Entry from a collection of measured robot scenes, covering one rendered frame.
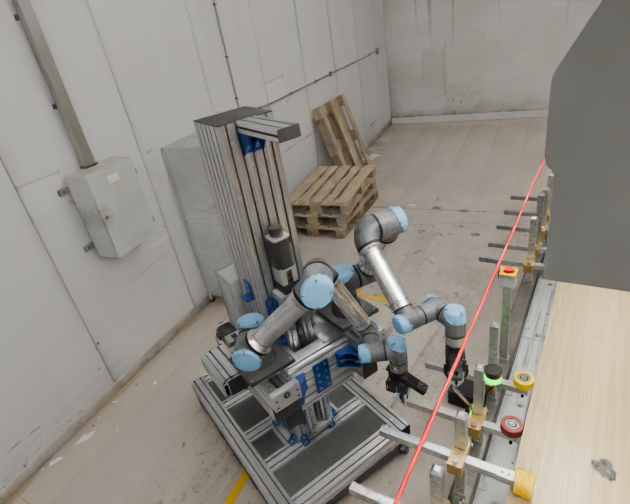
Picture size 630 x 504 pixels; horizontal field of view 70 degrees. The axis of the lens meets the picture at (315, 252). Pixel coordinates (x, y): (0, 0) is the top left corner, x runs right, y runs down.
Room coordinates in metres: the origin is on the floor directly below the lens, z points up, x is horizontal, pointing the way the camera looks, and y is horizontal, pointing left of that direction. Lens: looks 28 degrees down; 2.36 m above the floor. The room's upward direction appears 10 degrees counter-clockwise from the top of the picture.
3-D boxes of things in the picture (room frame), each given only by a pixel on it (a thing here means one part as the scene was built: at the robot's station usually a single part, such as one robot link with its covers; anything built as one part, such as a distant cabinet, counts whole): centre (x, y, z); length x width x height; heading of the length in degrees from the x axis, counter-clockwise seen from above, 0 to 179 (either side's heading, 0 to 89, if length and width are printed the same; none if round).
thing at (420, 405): (1.21, -0.45, 0.84); 0.43 x 0.03 x 0.04; 54
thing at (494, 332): (1.41, -0.67, 0.89); 0.04 x 0.04 x 0.48; 54
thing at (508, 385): (1.41, -0.60, 0.84); 0.44 x 0.03 x 0.04; 54
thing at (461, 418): (1.00, -0.38, 0.89); 0.04 x 0.04 x 0.48; 54
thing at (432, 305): (1.34, -0.40, 1.31); 0.11 x 0.11 x 0.08; 20
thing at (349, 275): (1.80, -0.11, 1.21); 0.13 x 0.12 x 0.14; 110
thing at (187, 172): (4.01, 0.69, 0.78); 0.90 x 0.45 x 1.55; 150
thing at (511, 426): (1.10, -0.61, 0.85); 0.08 x 0.08 x 0.11
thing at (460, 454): (0.98, -0.37, 0.95); 0.14 x 0.06 x 0.05; 144
